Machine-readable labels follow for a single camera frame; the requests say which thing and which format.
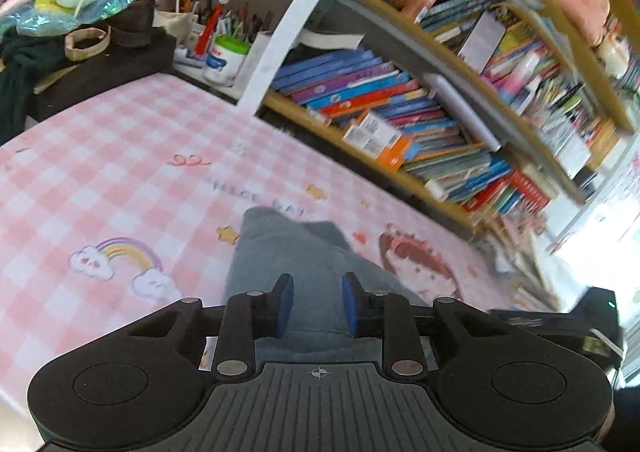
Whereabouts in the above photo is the stack of colourful flat books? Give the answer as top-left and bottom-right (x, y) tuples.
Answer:
(270, 48), (553, 215)

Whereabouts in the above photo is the white jar with green lid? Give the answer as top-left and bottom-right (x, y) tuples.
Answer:
(202, 34), (252, 88)

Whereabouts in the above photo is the beige strap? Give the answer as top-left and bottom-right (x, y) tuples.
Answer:
(64, 26), (112, 63)

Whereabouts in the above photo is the dark brown box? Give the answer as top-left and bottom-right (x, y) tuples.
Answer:
(32, 0), (178, 123)

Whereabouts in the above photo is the wooden bookshelf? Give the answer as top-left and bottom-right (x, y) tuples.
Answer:
(260, 0), (640, 240)

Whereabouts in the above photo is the row of colourful upright books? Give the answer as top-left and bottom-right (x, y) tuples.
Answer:
(387, 0), (621, 177)

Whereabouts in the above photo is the iridescent blue plastic wrap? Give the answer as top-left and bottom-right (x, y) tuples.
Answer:
(0, 0), (148, 37)

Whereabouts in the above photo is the dark green cloth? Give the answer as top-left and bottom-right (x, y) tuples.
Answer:
(0, 34), (68, 145)

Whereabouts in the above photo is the white pen holder box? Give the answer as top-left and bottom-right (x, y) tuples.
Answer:
(172, 29), (273, 101)

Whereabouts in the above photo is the orange and white box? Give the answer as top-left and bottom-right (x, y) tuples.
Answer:
(343, 109), (422, 171)

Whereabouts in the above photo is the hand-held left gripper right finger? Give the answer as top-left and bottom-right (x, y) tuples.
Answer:
(342, 272), (507, 379)

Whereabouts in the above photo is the bunch of pens and brushes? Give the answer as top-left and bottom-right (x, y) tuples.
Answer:
(172, 0), (276, 57)

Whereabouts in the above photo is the pink checked bed sheet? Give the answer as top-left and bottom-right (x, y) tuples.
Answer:
(0, 72), (521, 438)

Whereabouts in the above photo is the leaning pile of books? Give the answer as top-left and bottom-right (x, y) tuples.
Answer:
(482, 214), (563, 313)

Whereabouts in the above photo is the grey garment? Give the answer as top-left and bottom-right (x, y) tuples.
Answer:
(224, 208), (427, 364)

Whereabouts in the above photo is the pink plush toy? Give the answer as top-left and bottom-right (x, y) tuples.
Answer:
(549, 0), (615, 48)

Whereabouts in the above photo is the white shelf frame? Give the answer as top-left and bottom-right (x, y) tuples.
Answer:
(142, 0), (381, 117)

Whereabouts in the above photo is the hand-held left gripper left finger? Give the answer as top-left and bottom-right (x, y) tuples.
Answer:
(127, 273), (296, 379)

